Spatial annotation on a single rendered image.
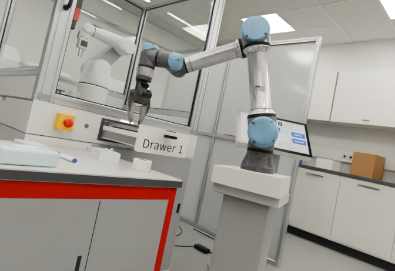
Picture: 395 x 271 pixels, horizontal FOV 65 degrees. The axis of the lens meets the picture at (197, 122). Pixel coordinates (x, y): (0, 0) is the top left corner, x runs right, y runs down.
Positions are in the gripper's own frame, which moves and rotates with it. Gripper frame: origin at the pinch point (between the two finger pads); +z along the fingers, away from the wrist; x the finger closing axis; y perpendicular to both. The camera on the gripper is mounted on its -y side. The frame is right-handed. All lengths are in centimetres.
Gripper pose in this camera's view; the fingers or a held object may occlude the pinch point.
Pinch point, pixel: (135, 121)
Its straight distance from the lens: 138.3
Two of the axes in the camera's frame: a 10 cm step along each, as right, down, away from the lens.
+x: -8.4, -2.1, -5.0
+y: -5.0, -0.6, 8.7
